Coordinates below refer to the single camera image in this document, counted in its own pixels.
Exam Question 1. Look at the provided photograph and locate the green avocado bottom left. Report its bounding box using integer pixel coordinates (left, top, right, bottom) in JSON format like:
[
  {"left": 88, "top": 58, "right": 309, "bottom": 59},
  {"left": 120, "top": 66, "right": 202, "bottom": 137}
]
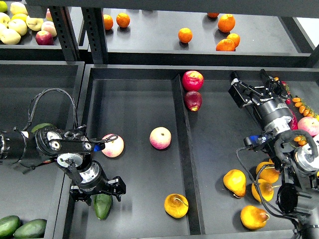
[{"left": 0, "top": 215, "right": 20, "bottom": 239}]

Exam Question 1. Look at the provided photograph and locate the orange far left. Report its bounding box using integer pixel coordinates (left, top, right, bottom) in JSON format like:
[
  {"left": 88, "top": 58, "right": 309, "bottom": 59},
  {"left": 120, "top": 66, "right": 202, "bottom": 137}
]
[{"left": 103, "top": 14, "right": 114, "bottom": 30}]

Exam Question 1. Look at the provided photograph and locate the black centre tray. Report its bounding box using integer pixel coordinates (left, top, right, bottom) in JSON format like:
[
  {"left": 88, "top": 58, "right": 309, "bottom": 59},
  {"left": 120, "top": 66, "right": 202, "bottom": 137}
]
[{"left": 66, "top": 65, "right": 293, "bottom": 239}]

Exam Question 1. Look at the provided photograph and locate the pale peach upper shelf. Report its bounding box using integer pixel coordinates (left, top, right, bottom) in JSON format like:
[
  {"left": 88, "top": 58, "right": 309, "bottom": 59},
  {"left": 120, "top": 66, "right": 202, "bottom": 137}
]
[{"left": 41, "top": 21, "right": 57, "bottom": 37}]

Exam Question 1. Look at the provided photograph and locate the pink apple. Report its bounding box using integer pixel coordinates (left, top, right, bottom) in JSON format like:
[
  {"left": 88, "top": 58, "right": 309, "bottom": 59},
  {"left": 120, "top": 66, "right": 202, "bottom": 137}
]
[
  {"left": 102, "top": 135, "right": 124, "bottom": 158},
  {"left": 150, "top": 127, "right": 171, "bottom": 150}
]

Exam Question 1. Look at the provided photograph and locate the orange front right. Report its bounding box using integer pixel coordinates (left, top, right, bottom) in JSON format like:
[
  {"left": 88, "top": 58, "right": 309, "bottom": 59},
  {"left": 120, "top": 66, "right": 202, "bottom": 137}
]
[{"left": 216, "top": 39, "right": 236, "bottom": 51}]

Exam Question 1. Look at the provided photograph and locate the yellow pear bottom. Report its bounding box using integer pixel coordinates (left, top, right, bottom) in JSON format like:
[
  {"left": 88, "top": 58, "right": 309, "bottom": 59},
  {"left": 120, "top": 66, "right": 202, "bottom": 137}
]
[{"left": 240, "top": 205, "right": 270, "bottom": 230}]

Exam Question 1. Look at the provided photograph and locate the green avocado top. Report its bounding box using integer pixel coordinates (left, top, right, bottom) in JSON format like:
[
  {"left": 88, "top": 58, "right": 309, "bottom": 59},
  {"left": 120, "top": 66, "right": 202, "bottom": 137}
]
[{"left": 31, "top": 122, "right": 53, "bottom": 133}]

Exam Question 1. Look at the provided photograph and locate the orange cherry tomato vine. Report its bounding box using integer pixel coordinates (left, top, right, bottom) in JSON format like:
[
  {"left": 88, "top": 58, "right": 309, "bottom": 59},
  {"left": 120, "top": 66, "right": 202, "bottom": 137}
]
[{"left": 292, "top": 97, "right": 319, "bottom": 120}]

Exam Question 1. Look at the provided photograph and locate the dark green avocado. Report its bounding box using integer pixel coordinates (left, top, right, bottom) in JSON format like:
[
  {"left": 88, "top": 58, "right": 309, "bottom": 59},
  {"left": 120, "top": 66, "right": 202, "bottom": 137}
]
[{"left": 94, "top": 194, "right": 113, "bottom": 220}]

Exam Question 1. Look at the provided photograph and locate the yellow pear middle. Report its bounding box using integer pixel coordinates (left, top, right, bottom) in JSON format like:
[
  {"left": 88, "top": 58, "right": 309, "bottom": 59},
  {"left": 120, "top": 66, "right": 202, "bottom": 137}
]
[{"left": 251, "top": 179, "right": 275, "bottom": 203}]

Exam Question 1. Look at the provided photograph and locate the black tray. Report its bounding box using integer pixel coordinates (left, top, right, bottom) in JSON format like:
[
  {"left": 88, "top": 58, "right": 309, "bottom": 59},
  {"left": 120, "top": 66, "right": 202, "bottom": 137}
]
[
  {"left": 66, "top": 65, "right": 293, "bottom": 239},
  {"left": 0, "top": 61, "right": 84, "bottom": 239}
]

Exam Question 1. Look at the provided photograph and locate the yellow pear with stem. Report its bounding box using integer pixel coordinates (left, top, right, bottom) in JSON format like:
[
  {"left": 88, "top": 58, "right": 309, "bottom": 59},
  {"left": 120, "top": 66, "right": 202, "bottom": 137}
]
[{"left": 164, "top": 193, "right": 189, "bottom": 219}]

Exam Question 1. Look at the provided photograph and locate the large orange right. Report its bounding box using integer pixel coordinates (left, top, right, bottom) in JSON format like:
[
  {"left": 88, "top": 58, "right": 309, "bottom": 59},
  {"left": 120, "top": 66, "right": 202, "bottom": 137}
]
[{"left": 217, "top": 13, "right": 236, "bottom": 33}]

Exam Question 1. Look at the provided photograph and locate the cherry tomato bunch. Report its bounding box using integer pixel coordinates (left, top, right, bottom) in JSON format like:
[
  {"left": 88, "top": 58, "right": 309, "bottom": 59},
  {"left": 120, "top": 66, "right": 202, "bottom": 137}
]
[
  {"left": 294, "top": 134, "right": 308, "bottom": 146},
  {"left": 274, "top": 77, "right": 291, "bottom": 105}
]

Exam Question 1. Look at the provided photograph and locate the pink apple right bin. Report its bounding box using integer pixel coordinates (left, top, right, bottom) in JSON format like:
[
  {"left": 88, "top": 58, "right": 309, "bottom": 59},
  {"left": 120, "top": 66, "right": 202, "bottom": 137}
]
[{"left": 298, "top": 117, "right": 319, "bottom": 136}]

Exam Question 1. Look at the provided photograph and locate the bright red apple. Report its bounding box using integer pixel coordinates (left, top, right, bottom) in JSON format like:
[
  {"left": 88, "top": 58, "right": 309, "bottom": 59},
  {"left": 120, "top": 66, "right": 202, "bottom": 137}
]
[{"left": 182, "top": 70, "right": 204, "bottom": 92}]

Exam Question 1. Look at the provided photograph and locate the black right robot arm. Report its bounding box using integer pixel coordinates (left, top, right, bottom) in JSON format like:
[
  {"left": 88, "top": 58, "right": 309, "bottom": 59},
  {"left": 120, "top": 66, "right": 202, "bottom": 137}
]
[{"left": 229, "top": 69, "right": 319, "bottom": 239}]

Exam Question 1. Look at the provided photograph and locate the orange centre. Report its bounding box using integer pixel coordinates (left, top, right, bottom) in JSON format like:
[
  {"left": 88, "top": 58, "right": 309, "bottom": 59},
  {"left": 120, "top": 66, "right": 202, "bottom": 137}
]
[{"left": 178, "top": 27, "right": 193, "bottom": 43}]

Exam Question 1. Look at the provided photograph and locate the white label card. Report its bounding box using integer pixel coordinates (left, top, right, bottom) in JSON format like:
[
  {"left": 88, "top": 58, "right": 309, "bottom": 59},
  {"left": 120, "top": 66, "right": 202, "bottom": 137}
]
[{"left": 313, "top": 134, "right": 319, "bottom": 149}]

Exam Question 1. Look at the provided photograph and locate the red apple upper shelf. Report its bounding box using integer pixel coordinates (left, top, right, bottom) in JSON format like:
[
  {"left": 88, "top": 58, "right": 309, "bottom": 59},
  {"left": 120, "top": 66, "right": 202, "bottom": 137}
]
[{"left": 35, "top": 30, "right": 54, "bottom": 45}]

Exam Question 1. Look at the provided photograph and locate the cherry tomato bunch top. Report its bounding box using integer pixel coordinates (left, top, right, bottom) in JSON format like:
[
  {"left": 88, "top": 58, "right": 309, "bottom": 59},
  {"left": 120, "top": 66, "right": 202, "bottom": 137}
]
[{"left": 274, "top": 77, "right": 291, "bottom": 105}]

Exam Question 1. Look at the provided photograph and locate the cherry tomato bunch bottom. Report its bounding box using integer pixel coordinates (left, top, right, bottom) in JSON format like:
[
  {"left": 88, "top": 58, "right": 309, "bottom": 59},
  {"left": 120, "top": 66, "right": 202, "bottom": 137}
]
[{"left": 294, "top": 134, "right": 308, "bottom": 146}]

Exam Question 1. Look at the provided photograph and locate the pink apple left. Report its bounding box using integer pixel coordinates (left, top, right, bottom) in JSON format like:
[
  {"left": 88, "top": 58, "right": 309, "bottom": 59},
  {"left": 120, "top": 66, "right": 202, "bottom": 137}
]
[{"left": 102, "top": 135, "right": 124, "bottom": 158}]

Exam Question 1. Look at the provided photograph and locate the pink apple centre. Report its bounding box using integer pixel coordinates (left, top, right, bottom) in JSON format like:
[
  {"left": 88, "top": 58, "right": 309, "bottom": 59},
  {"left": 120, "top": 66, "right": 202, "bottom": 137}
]
[{"left": 150, "top": 127, "right": 171, "bottom": 150}]

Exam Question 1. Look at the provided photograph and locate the black shelf post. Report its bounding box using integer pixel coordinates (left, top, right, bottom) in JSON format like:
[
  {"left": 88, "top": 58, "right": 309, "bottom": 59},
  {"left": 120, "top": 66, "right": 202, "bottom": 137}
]
[
  {"left": 49, "top": 6, "right": 80, "bottom": 61},
  {"left": 81, "top": 7, "right": 109, "bottom": 64}
]

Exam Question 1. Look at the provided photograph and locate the yellow pear left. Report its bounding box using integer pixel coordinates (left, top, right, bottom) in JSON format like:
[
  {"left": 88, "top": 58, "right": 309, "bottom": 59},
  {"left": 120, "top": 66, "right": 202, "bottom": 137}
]
[{"left": 223, "top": 169, "right": 246, "bottom": 198}]

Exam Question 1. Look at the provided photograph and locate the black shelf post right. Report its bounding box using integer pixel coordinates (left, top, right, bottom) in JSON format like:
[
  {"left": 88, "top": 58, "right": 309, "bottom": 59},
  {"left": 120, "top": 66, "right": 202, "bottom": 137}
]
[{"left": 81, "top": 7, "right": 109, "bottom": 64}]

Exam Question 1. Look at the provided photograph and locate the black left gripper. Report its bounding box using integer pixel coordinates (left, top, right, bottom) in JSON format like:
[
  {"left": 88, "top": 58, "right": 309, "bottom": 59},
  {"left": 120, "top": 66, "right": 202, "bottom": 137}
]
[{"left": 69, "top": 176, "right": 126, "bottom": 206}]

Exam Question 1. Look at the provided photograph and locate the black shelf post left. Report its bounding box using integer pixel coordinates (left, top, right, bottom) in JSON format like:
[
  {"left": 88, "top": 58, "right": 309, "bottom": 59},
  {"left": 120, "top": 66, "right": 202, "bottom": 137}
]
[{"left": 49, "top": 6, "right": 80, "bottom": 61}]

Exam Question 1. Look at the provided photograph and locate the dark red apple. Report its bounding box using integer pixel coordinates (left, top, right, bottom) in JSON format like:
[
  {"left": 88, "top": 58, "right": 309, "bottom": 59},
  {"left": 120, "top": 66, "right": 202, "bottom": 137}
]
[{"left": 184, "top": 91, "right": 202, "bottom": 112}]

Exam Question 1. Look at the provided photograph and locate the black left tray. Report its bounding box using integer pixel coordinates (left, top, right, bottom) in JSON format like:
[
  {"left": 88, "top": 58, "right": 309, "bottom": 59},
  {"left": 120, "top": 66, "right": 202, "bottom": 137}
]
[{"left": 0, "top": 61, "right": 84, "bottom": 239}]

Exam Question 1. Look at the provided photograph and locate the orange right small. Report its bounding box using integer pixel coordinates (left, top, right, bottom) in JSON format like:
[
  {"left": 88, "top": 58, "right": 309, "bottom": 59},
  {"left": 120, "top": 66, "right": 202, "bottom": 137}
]
[{"left": 227, "top": 33, "right": 241, "bottom": 48}]

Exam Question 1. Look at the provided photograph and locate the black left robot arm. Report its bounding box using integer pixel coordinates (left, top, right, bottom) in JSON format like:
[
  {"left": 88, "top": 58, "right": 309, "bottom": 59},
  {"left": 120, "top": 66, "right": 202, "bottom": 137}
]
[{"left": 0, "top": 88, "right": 126, "bottom": 205}]

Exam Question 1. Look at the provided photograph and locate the black shelf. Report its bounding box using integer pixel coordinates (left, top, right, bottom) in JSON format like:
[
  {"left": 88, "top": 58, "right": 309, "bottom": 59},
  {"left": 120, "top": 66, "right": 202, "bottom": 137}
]
[
  {"left": 105, "top": 9, "right": 319, "bottom": 67},
  {"left": 0, "top": 0, "right": 85, "bottom": 62}
]

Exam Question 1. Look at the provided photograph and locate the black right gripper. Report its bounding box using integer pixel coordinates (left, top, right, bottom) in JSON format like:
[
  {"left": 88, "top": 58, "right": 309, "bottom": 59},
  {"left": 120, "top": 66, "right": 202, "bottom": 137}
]
[{"left": 228, "top": 69, "right": 288, "bottom": 108}]

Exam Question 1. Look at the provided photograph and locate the yellow pear brown tip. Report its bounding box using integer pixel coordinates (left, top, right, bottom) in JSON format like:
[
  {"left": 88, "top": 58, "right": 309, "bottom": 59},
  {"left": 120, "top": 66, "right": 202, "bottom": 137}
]
[{"left": 256, "top": 160, "right": 280, "bottom": 184}]

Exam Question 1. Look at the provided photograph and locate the orange partly hidden top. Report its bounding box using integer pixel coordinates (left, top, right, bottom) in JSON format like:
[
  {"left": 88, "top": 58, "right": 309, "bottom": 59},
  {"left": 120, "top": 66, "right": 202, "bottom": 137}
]
[{"left": 207, "top": 12, "right": 219, "bottom": 18}]

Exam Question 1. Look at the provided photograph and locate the red chili pepper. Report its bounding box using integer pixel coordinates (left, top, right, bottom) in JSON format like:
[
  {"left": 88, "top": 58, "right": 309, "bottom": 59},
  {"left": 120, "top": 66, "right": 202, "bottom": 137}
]
[{"left": 285, "top": 98, "right": 298, "bottom": 130}]

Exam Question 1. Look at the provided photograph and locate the black upper left shelf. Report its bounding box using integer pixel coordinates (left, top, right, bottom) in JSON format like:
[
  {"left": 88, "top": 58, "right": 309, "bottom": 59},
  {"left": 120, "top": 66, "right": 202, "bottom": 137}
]
[{"left": 0, "top": 0, "right": 85, "bottom": 62}]

